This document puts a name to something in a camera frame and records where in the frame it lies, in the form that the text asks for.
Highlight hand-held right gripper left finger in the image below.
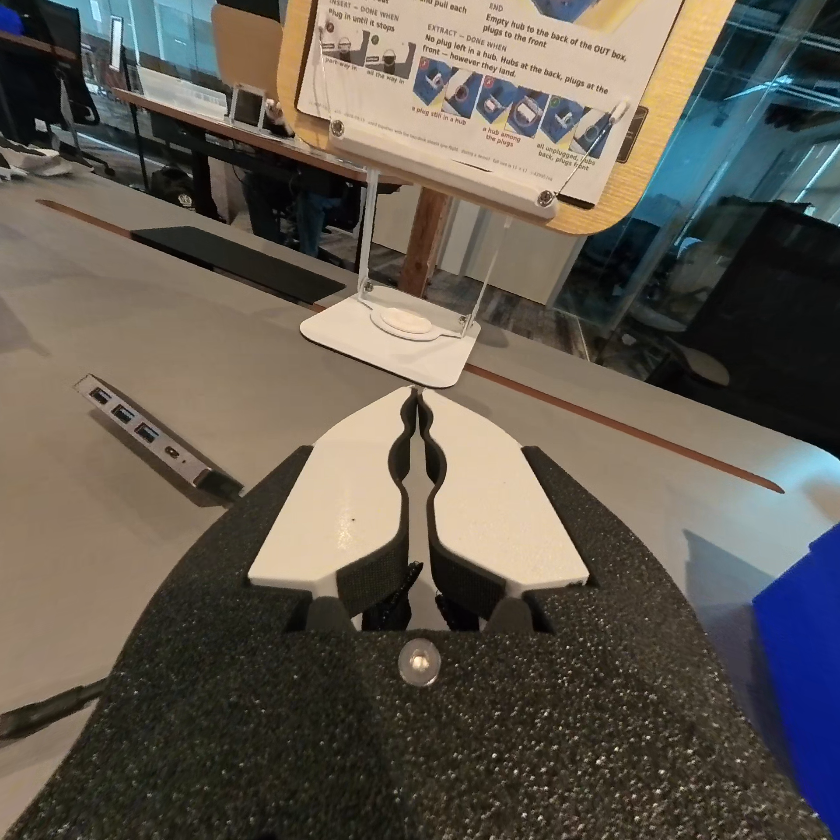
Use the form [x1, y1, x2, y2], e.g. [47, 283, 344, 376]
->
[248, 386, 421, 618]

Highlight wooden post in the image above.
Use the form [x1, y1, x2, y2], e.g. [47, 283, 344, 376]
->
[397, 187, 454, 296]

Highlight white document stand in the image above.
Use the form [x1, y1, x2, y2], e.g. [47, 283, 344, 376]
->
[300, 131, 560, 389]

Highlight white sneakers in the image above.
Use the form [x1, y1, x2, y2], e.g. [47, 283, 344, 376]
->
[0, 134, 73, 181]

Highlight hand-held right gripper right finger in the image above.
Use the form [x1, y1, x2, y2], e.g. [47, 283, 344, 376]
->
[420, 387, 589, 619]

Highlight black partition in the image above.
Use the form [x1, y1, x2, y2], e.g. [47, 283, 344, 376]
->
[646, 197, 840, 460]

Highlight black office chair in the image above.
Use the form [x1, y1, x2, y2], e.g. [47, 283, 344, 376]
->
[26, 0, 116, 178]

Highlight black hub cable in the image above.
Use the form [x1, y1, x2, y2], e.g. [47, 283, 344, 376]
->
[0, 467, 247, 742]

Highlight clear acrylic stand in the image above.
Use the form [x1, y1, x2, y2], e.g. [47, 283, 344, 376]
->
[226, 82, 270, 132]

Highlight black backpack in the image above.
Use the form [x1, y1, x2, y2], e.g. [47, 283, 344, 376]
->
[150, 165, 198, 212]

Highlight brown cardboard board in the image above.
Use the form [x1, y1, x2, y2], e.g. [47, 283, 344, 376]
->
[211, 3, 284, 122]

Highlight brown wooden table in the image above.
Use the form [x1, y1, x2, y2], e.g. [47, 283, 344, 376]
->
[112, 85, 408, 191]

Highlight black desk cable cover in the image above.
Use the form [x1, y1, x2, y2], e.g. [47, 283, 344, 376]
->
[130, 225, 347, 304]

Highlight instruction board on stand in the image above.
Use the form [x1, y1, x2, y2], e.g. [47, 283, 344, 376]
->
[276, 0, 736, 237]

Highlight grey usb hub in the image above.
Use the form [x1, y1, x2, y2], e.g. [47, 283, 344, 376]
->
[72, 373, 217, 492]

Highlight blue plastic bin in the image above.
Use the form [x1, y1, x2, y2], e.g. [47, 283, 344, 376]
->
[751, 521, 840, 736]

